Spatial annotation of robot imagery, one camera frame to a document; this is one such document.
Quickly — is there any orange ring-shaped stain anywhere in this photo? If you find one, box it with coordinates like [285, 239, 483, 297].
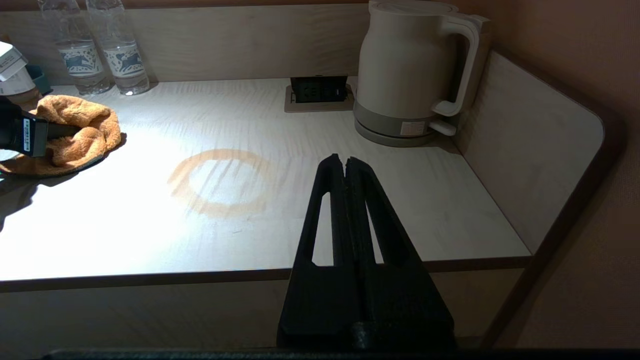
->
[167, 148, 275, 219]

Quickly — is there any orange microfibre cloth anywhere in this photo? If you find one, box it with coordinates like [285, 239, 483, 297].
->
[0, 95, 123, 177]

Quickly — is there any clear water bottle blue label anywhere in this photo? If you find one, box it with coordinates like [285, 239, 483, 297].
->
[37, 0, 113, 96]
[85, 0, 151, 96]

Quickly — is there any recessed black power socket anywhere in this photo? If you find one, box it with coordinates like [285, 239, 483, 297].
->
[284, 76, 355, 113]

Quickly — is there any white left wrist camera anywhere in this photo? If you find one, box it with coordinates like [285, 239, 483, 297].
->
[0, 41, 29, 82]

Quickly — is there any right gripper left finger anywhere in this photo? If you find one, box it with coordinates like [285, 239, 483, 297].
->
[277, 154, 362, 348]

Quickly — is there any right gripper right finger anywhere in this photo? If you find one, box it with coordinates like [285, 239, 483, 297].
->
[346, 156, 456, 348]

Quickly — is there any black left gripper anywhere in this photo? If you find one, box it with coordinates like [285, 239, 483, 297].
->
[0, 95, 82, 158]

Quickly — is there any white electric kettle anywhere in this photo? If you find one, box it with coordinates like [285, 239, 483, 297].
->
[354, 0, 482, 136]

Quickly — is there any small blue sachet tray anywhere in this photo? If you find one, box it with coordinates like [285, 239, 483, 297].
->
[27, 65, 53, 96]

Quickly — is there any grey kettle base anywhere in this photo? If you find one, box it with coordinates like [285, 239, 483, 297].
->
[353, 117, 457, 147]

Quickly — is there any plastic bottle amber liquid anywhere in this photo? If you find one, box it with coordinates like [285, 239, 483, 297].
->
[0, 62, 43, 108]

